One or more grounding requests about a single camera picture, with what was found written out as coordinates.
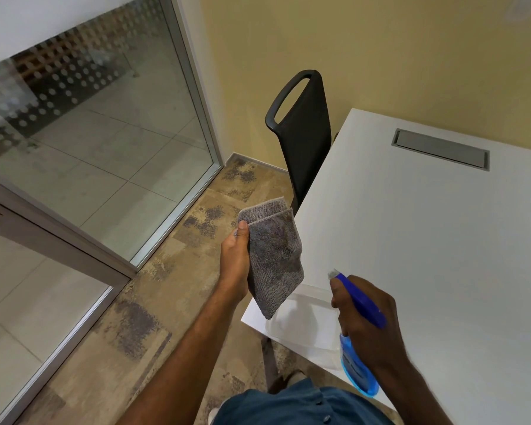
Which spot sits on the person's right hand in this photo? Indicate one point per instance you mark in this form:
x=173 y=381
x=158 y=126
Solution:
x=376 y=323

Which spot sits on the person's left hand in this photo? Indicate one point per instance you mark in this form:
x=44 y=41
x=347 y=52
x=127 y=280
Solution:
x=233 y=265

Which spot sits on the person's right fingers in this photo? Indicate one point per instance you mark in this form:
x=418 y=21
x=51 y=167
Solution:
x=340 y=305

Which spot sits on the person's left thumb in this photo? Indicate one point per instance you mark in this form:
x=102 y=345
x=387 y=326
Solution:
x=243 y=236

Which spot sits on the grey microfiber cloth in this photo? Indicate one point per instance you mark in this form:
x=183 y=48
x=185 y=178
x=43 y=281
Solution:
x=274 y=256

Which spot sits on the blue spray bottle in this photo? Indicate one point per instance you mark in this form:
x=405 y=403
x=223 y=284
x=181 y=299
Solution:
x=359 y=369

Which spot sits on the person's right forearm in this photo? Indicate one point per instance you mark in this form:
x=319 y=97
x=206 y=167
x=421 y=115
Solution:
x=413 y=393

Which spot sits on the person's left forearm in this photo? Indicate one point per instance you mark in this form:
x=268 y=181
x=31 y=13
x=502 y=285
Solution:
x=190 y=349

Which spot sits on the grey table leg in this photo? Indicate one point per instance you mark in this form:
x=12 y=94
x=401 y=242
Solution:
x=270 y=358

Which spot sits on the teal shirt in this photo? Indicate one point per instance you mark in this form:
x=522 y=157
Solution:
x=301 y=405

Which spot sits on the black office chair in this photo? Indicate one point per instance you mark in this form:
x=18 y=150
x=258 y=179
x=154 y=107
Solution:
x=305 y=141

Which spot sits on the glass partition with aluminium frame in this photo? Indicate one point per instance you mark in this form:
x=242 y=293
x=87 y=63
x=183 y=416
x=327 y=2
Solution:
x=115 y=128

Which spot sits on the glass door with grey frame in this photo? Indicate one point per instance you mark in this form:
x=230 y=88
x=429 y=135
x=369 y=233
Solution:
x=26 y=314

